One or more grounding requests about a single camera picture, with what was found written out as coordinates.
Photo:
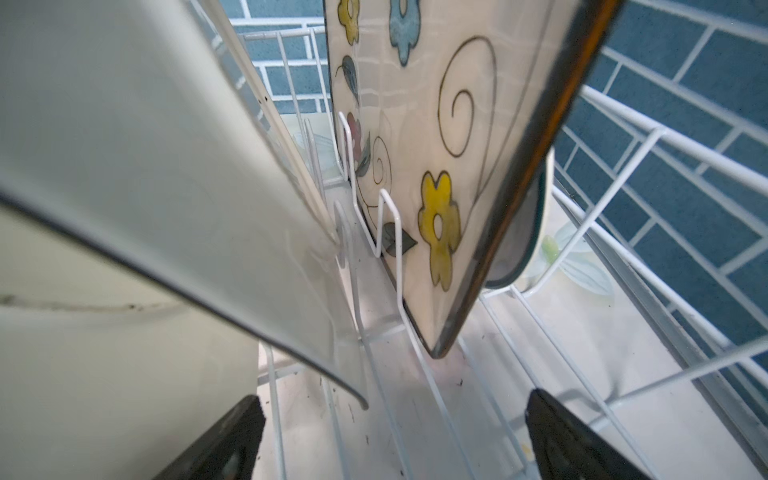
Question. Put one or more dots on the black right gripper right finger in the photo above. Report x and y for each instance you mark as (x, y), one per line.
(566, 448)

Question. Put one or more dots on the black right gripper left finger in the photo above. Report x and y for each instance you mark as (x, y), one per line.
(227, 450)

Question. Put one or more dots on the white square plate black rim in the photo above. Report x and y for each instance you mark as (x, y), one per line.
(104, 375)

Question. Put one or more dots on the round white plate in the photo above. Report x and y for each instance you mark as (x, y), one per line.
(524, 235)

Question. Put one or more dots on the floral square plate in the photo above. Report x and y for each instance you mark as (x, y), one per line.
(446, 111)

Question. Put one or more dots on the white wire dish rack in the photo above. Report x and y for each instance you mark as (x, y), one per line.
(697, 66)

